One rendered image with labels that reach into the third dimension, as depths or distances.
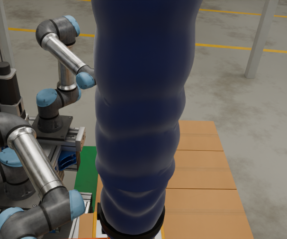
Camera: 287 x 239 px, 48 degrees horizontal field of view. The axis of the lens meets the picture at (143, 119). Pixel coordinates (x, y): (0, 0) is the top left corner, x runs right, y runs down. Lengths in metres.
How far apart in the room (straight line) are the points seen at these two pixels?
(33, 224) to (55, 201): 0.08
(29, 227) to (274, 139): 3.35
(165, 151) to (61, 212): 0.32
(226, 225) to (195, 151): 0.70
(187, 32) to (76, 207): 0.53
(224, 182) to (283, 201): 0.95
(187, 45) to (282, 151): 3.19
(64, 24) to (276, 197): 2.43
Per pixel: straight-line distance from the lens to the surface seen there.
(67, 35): 1.74
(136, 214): 0.99
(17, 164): 1.51
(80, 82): 1.43
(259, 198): 3.21
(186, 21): 0.66
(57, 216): 0.90
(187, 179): 2.40
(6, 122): 1.13
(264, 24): 4.71
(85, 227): 1.62
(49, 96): 1.88
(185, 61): 0.70
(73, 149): 2.03
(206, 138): 2.78
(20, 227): 0.88
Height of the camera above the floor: 2.28
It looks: 37 degrees down
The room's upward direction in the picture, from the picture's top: 5 degrees clockwise
